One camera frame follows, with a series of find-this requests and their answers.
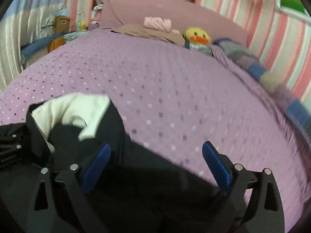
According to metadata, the black padded winter coat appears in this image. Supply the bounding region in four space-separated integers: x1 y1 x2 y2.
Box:
1 93 225 232

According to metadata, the blue cloth on nightstand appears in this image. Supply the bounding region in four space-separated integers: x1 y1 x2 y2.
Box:
21 33 64 59

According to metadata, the orange wooden nightstand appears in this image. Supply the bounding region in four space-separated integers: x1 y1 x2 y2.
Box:
48 36 65 53

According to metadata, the patchwork folded quilt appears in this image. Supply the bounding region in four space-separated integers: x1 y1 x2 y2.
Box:
213 38 310 134

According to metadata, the cream pleated curtain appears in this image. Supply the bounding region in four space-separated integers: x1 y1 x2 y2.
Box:
1 3 63 90

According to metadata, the purple diamond pattern bedspread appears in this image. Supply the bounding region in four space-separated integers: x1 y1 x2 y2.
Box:
1 29 310 231

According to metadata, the brown cardboard box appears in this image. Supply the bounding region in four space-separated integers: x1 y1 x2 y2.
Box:
54 16 70 34

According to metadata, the brown flat pillow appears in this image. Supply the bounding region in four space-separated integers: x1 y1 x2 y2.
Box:
112 24 185 46

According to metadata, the pink padded headboard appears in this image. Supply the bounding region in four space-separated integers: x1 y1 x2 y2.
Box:
99 0 247 46

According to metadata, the yellow duck plush toy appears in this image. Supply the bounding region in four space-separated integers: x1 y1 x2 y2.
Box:
182 27 213 56

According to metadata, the framed wedding photo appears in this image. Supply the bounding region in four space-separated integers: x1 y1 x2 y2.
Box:
275 0 310 24

